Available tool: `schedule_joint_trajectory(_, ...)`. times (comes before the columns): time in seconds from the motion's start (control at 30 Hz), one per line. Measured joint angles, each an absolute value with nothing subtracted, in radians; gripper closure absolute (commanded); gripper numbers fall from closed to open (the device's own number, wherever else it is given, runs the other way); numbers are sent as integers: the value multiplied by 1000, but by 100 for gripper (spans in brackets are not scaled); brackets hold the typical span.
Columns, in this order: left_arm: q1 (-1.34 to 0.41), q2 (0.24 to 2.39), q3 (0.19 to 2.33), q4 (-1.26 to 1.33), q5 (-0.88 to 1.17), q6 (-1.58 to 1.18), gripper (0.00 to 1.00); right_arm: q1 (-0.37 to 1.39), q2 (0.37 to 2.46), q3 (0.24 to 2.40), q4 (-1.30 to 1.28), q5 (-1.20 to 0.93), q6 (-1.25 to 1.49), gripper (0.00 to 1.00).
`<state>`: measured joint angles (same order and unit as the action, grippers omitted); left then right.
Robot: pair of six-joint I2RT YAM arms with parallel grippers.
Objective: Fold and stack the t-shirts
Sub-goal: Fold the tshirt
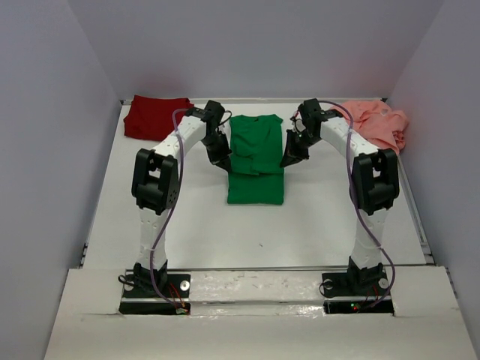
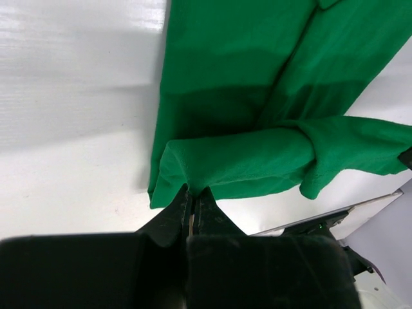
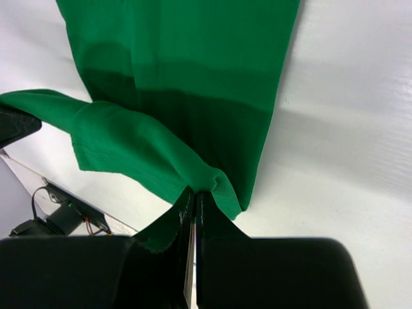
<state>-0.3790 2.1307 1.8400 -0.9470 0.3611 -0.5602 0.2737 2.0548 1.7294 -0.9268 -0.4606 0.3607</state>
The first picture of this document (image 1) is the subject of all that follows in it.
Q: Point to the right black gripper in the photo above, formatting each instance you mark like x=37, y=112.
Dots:
x=292, y=154

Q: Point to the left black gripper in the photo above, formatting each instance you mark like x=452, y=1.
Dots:
x=220, y=158

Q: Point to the green t shirt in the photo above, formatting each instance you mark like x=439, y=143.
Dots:
x=257, y=150

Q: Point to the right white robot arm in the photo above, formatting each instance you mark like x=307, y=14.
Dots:
x=373, y=181

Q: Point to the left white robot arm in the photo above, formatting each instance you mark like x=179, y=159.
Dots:
x=157, y=182

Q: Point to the pink crumpled t shirt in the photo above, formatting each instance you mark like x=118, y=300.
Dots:
x=376, y=122

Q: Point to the red folded t shirt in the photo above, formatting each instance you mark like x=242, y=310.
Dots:
x=151, y=118

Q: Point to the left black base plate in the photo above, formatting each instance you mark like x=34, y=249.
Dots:
x=171, y=299

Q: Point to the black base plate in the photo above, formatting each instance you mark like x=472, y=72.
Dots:
x=341, y=298
x=171, y=299

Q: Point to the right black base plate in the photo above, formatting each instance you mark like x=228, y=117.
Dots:
x=341, y=298

